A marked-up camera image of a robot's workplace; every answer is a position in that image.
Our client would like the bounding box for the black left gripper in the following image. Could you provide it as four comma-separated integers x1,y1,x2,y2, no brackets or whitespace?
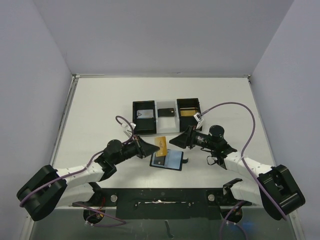
113,134,160,165

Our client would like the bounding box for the gold card from holder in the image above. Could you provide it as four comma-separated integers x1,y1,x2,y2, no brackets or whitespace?
154,136,168,157

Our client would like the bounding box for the black leather card holder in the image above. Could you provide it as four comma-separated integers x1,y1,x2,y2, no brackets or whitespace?
149,149,189,171

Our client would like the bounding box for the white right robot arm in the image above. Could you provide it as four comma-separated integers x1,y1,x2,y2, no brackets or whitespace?
169,125,306,221

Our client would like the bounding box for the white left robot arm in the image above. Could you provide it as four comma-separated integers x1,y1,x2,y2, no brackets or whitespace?
16,136,160,221

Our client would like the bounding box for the gold credit card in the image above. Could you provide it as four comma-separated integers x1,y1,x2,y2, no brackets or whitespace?
180,108,198,117

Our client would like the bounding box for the black credit card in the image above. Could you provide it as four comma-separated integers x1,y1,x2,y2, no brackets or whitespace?
157,108,175,118

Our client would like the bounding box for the silver credit card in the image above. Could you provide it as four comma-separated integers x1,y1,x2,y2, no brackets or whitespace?
136,109,154,119

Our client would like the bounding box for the black left bin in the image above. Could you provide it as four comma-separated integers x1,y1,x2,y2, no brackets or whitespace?
132,100,157,135

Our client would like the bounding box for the white middle bin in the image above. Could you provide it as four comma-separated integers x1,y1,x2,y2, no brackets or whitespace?
155,99,180,135

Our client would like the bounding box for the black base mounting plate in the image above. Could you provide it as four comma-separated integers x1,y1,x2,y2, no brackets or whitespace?
82,188,238,220

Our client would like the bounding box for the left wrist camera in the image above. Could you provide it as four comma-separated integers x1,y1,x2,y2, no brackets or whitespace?
121,122,136,138

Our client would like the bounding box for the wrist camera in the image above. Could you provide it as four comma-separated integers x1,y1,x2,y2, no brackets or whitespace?
193,112,204,131
121,122,136,138

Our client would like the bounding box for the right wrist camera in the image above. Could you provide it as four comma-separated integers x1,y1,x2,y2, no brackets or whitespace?
193,112,204,131

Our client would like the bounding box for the aluminium frame rail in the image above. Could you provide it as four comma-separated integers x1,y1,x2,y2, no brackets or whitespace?
21,73,80,240

